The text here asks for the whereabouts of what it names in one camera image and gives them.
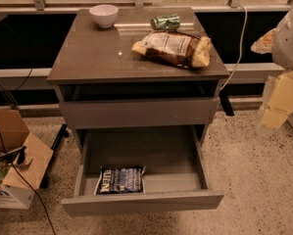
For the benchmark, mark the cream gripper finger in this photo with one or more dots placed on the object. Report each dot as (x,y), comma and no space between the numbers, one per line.
(264,44)
(277,103)

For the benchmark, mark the blue Kettle chip bag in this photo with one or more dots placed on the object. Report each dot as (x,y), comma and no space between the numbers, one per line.
(120,180)

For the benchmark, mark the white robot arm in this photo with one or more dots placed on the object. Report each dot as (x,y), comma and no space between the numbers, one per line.
(282,54)

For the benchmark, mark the brown yellow chip bag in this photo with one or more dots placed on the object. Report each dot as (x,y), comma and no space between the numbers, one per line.
(179,49)

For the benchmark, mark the closed grey top drawer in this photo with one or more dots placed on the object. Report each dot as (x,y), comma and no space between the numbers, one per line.
(135,113)

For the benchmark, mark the open grey middle drawer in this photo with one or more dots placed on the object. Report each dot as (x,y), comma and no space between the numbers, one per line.
(174,178)

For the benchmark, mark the grey drawer cabinet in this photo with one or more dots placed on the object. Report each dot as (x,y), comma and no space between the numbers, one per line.
(97,64)

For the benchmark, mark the green soda can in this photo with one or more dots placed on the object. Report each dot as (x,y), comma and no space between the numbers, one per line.
(166,22)

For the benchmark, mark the white ceramic bowl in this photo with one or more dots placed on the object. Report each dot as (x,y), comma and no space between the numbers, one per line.
(104,15)

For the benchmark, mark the black stand leg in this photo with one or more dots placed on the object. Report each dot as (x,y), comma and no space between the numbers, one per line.
(63,133)

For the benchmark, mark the open cardboard box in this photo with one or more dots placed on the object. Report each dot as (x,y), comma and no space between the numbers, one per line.
(23,161)

